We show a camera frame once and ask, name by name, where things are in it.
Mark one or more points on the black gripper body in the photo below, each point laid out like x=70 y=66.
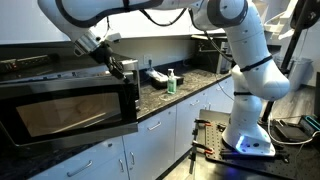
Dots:
x=101 y=53

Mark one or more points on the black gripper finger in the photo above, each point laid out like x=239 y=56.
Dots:
x=114 y=70
x=122 y=71

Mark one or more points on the black microwave door with window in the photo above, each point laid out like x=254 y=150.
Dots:
x=66 y=113

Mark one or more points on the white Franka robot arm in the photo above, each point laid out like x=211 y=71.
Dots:
x=256 y=66

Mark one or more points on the black stainless microwave body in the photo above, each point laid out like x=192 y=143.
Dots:
x=136 y=70

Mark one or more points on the green soap pump bottle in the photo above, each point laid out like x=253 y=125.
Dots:
x=171 y=85

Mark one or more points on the black tray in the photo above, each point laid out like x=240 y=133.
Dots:
x=178 y=80

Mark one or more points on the black power strip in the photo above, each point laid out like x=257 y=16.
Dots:
x=26 y=62

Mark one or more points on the white lower cabinets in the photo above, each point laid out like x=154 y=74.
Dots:
x=150 y=146

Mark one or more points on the black countertop appliance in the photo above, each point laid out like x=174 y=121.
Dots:
x=206 y=56

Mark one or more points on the white upper cabinet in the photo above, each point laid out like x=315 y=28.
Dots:
x=20 y=20

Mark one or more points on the orange black bar clamp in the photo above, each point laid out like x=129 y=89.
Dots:
x=206 y=150
x=205 y=123

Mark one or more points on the black perforated robot table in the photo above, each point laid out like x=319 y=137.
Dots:
x=216 y=133

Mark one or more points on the white folded rack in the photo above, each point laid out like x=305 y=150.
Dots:
x=280 y=23

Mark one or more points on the white trash bin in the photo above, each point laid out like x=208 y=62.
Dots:
x=300 y=76

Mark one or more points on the black flat box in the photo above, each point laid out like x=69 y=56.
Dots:
x=293 y=132

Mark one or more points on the teal edged black box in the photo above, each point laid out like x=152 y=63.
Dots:
x=311 y=123

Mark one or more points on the white wall outlet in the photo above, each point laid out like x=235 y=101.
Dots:
x=147 y=58

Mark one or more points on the black camera tripod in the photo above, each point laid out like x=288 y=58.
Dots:
x=295 y=40

